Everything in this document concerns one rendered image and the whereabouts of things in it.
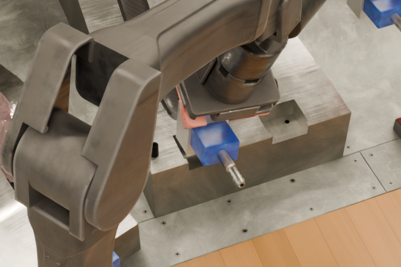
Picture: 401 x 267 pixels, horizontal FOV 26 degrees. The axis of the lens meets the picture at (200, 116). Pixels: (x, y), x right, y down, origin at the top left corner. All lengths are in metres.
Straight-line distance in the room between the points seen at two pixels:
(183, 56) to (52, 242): 0.17
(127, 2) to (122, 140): 0.60
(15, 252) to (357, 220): 0.41
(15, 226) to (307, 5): 0.42
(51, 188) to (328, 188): 0.55
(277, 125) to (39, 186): 0.50
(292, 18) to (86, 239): 0.29
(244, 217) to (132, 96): 0.51
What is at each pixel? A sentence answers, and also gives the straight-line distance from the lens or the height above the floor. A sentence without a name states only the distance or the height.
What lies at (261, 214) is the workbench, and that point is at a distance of 1.08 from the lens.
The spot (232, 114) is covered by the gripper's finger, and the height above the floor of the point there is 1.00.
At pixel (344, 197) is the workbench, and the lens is 1.11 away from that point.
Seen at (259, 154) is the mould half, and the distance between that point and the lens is 1.06.
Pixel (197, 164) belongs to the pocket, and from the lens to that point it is 1.03.
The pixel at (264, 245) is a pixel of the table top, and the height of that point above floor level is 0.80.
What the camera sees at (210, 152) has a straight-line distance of 0.96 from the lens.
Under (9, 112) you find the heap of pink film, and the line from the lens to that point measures 1.07.
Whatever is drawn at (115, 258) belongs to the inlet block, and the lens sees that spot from 0.97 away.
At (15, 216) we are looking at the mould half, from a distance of 1.03.
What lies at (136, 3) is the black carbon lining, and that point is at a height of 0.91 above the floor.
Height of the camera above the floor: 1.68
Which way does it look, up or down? 49 degrees down
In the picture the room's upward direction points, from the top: straight up
